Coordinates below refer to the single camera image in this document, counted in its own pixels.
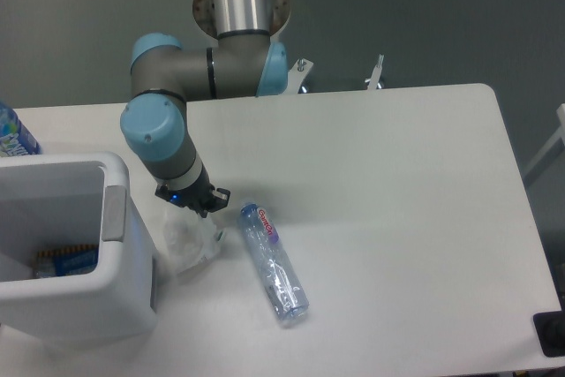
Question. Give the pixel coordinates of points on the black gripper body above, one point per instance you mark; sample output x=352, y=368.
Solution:
x=197, y=196

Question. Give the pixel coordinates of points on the white tissue wrapper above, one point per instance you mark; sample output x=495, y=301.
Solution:
x=192, y=245

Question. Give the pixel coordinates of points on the clear plastic bottle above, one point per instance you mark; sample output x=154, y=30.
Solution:
x=277, y=275

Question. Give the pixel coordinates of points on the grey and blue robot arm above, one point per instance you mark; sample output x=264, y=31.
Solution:
x=165, y=77

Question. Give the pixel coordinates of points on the white plastic trash can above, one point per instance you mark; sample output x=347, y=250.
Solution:
x=53, y=201

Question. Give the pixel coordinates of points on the blue snack packet in bin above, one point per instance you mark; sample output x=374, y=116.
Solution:
x=66, y=261

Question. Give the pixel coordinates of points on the blue labelled water bottle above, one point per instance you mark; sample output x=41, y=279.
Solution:
x=16, y=139

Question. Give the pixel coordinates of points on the black clamp at table edge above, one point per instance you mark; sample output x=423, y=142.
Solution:
x=550, y=330

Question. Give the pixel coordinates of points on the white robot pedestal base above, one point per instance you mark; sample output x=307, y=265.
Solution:
x=204, y=15

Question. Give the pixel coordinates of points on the white levelling foot bracket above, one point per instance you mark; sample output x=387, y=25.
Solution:
x=375, y=81

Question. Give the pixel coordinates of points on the white frame at right edge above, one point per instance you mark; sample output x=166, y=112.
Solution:
x=547, y=154

